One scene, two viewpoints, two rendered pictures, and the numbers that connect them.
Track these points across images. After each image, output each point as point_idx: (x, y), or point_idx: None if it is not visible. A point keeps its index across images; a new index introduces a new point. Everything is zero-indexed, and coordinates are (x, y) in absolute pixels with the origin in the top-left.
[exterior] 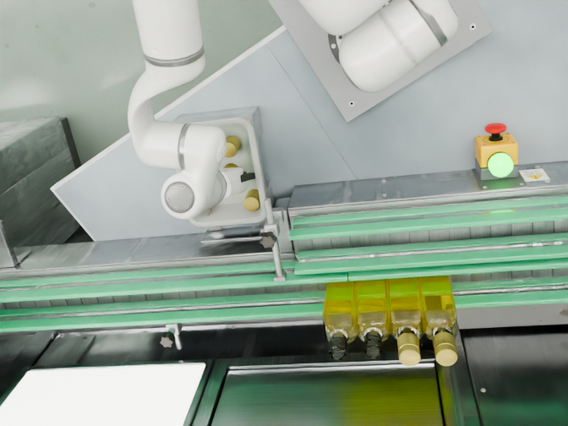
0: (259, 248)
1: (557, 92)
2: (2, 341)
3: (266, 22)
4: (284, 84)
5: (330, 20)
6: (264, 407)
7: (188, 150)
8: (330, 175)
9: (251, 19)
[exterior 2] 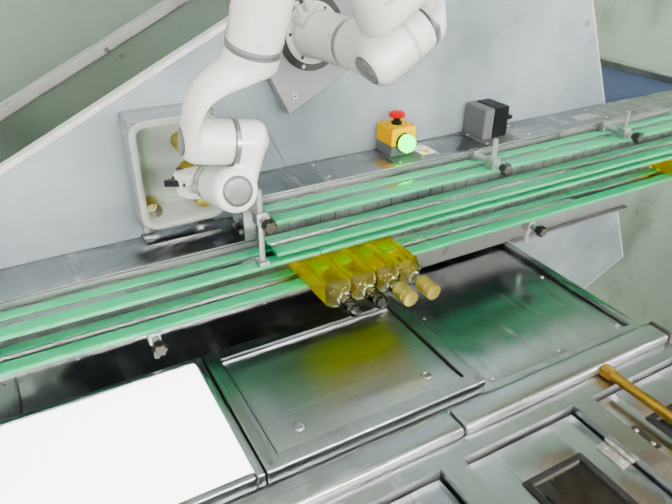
0: (219, 241)
1: (429, 84)
2: None
3: (83, 7)
4: None
5: (383, 25)
6: (285, 379)
7: (246, 144)
8: (264, 164)
9: (65, 2)
